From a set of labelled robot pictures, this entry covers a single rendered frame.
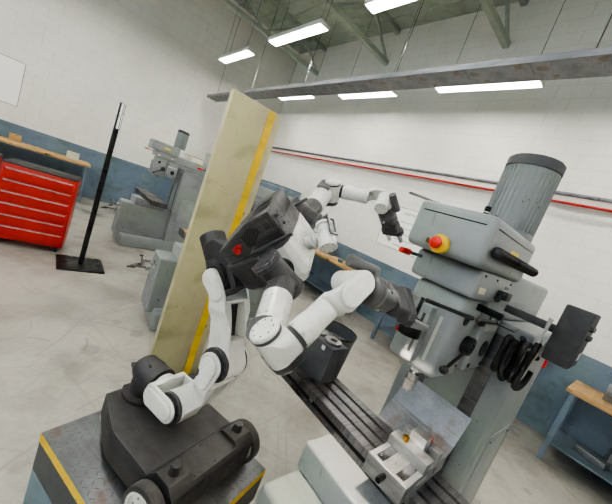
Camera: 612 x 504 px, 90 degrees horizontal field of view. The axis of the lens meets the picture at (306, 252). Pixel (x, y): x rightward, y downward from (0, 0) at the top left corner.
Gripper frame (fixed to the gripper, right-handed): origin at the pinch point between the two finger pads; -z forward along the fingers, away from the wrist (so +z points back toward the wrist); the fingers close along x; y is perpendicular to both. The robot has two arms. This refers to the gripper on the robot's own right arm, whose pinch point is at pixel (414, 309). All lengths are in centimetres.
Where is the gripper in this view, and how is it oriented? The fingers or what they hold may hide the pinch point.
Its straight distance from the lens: 97.6
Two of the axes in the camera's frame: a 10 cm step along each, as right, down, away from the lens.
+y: -5.4, 5.7, 6.2
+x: 0.2, -7.2, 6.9
